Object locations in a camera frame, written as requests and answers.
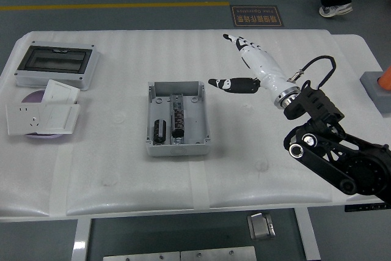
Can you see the black cylindrical battery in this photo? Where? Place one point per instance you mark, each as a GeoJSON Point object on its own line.
{"type": "Point", "coordinates": [177, 115]}
{"type": "Point", "coordinates": [159, 131]}

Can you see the white switch panel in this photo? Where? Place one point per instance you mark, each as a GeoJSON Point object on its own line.
{"type": "Point", "coordinates": [62, 91]}
{"type": "Point", "coordinates": [59, 117]}

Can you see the grey box with dark window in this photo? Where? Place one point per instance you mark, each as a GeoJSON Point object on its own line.
{"type": "Point", "coordinates": [52, 62]}

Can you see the white socket panel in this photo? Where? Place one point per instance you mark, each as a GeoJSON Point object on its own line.
{"type": "Point", "coordinates": [21, 119]}

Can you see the white foam mat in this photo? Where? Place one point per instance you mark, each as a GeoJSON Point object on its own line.
{"type": "Point", "coordinates": [122, 166]}

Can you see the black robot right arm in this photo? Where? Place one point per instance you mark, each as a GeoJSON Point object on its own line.
{"type": "Point", "coordinates": [314, 105]}

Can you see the black table control panel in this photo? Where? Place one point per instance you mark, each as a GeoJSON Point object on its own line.
{"type": "Point", "coordinates": [363, 208]}

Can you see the purple round plate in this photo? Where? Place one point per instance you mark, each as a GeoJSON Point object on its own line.
{"type": "Point", "coordinates": [33, 97]}

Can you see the grey block base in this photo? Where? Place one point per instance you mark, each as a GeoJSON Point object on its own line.
{"type": "Point", "coordinates": [371, 90]}

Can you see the silver metal bracket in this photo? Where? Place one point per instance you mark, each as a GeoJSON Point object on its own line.
{"type": "Point", "coordinates": [261, 227]}

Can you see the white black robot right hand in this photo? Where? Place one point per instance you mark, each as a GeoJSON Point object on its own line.
{"type": "Point", "coordinates": [265, 65]}

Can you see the grey open plastic box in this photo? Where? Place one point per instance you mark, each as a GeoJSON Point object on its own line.
{"type": "Point", "coordinates": [195, 120]}

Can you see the white table frame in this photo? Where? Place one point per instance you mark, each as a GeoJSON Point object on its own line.
{"type": "Point", "coordinates": [81, 236]}

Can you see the grey metal plate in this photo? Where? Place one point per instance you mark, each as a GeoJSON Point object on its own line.
{"type": "Point", "coordinates": [218, 254]}
{"type": "Point", "coordinates": [140, 257]}

